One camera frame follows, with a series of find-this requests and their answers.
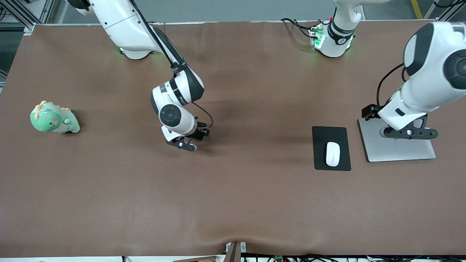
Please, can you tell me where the white computer mouse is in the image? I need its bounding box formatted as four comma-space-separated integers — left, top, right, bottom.
326, 142, 340, 167

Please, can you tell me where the black mouse pad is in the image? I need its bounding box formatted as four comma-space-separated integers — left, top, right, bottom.
312, 126, 352, 171

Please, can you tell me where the silver laptop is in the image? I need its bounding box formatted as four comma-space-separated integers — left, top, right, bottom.
359, 117, 437, 163

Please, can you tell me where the brown table cover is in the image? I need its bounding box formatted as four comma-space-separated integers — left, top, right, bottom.
0, 20, 466, 257

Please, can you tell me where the green dinosaur plush toy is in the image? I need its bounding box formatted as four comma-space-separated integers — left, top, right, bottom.
30, 100, 81, 134

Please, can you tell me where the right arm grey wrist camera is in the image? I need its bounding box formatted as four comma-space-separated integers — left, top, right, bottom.
167, 138, 198, 152

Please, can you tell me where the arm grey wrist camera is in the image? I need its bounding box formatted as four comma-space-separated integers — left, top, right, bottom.
380, 125, 438, 141
167, 138, 198, 152

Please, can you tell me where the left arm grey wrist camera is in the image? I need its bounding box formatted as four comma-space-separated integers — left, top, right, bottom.
380, 125, 438, 141

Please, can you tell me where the aluminium frame profile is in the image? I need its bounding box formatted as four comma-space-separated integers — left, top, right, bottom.
435, 0, 466, 23
0, 0, 55, 35

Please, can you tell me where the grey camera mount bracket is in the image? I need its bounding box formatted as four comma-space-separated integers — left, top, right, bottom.
225, 241, 247, 262

